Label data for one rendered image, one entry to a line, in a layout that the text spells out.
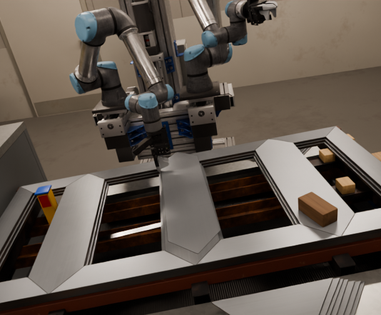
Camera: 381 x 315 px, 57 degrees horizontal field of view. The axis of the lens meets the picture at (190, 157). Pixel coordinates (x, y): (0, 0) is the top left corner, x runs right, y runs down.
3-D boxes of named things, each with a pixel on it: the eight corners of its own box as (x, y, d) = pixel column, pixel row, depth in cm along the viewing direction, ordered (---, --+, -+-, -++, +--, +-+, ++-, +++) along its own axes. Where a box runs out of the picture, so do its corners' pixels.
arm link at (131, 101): (146, 105, 164) (159, 109, 156) (125, 113, 159) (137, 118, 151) (142, 89, 161) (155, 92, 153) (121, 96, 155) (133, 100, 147)
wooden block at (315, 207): (338, 220, 113) (338, 208, 111) (323, 227, 111) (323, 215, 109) (311, 203, 123) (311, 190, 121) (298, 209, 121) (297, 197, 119)
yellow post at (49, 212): (62, 228, 163) (47, 194, 155) (51, 230, 163) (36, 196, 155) (64, 222, 168) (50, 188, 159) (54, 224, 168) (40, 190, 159)
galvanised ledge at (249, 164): (343, 154, 186) (344, 149, 185) (99, 202, 184) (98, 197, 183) (327, 139, 204) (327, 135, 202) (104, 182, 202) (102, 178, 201)
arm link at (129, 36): (121, 12, 169) (169, 103, 169) (101, 17, 163) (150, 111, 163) (129, -3, 159) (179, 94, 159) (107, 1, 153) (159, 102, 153)
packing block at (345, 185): (355, 192, 136) (355, 184, 134) (342, 195, 136) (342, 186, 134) (347, 184, 141) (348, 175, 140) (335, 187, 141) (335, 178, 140)
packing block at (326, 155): (335, 160, 158) (335, 153, 157) (324, 163, 158) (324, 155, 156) (329, 155, 164) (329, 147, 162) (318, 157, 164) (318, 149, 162)
